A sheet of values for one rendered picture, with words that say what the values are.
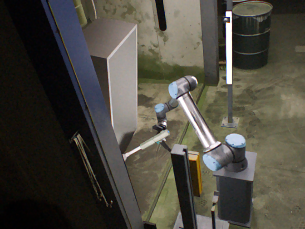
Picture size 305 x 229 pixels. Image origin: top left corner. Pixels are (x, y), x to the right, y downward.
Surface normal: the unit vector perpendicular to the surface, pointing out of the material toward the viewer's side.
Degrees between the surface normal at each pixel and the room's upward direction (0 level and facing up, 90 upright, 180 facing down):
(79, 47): 90
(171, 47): 90
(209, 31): 90
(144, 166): 0
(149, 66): 90
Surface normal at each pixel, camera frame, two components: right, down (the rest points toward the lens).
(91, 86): 0.92, 0.10
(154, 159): -0.16, -0.78
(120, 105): -0.31, 0.62
